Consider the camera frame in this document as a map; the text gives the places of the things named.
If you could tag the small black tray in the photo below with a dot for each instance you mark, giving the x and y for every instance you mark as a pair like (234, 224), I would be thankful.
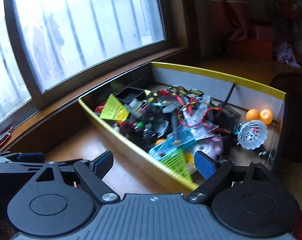
(129, 93)

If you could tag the white shuttlecock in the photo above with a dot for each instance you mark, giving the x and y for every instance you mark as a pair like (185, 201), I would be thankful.
(252, 134)

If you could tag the red handled scissors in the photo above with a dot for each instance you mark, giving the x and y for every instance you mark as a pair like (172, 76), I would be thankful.
(5, 136)

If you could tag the green plastic shuttlecock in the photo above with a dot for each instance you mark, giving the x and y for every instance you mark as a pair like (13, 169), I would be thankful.
(176, 162)

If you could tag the orange ping pong ball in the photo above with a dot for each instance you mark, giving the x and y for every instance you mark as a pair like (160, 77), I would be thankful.
(266, 116)
(252, 114)

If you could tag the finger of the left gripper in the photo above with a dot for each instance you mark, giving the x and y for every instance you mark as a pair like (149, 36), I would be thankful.
(37, 157)

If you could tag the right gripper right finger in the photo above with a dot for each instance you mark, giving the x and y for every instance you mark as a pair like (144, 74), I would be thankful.
(215, 174)

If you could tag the yellow green shuttlecock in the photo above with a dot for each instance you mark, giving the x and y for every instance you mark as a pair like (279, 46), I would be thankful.
(114, 110)

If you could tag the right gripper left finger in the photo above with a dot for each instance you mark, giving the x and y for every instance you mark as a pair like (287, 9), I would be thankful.
(91, 174)

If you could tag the black standing fan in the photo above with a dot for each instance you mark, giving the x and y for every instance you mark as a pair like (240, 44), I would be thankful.
(286, 18)

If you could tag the yellow cardboard box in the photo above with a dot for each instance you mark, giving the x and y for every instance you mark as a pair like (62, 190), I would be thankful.
(248, 94)

